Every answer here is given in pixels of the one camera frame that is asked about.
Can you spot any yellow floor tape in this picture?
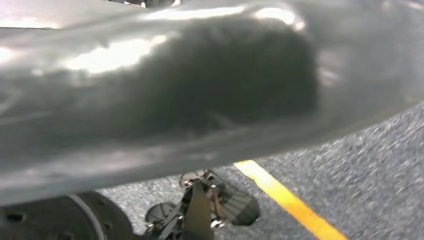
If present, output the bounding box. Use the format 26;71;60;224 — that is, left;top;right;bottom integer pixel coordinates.
233;159;349;240

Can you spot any black round robot joint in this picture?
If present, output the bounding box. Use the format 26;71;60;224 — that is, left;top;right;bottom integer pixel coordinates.
0;191;135;240

